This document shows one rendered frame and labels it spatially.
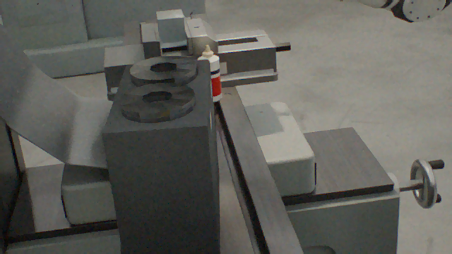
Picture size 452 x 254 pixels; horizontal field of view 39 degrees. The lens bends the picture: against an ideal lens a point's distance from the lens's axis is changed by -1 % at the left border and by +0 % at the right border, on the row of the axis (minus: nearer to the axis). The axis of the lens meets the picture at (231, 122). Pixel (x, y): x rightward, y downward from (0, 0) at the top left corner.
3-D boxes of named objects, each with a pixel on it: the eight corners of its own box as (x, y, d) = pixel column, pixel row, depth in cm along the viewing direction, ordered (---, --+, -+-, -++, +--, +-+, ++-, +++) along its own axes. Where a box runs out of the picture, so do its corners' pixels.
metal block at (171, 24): (183, 37, 136) (181, 8, 133) (186, 45, 130) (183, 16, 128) (159, 39, 135) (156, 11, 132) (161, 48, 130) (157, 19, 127)
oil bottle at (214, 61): (220, 93, 128) (216, 40, 123) (223, 101, 124) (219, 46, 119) (200, 95, 127) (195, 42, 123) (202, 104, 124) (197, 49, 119)
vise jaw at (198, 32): (210, 34, 140) (209, 16, 138) (218, 53, 128) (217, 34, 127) (183, 37, 139) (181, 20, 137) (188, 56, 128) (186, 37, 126)
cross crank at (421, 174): (429, 190, 157) (432, 147, 152) (450, 216, 147) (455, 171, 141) (366, 198, 155) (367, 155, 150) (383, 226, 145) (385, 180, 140)
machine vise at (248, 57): (265, 56, 145) (263, 9, 140) (280, 80, 132) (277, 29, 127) (108, 75, 141) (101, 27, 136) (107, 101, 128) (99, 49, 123)
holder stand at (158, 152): (219, 172, 100) (209, 49, 91) (221, 260, 80) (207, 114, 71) (142, 177, 100) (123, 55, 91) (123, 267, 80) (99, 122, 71)
